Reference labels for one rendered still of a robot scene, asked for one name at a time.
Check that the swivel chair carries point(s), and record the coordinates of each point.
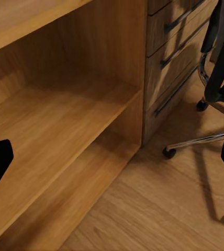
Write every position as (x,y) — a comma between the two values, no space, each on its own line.
(214,85)

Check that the bookcase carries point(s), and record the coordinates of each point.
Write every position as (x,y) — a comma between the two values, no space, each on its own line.
(71,104)

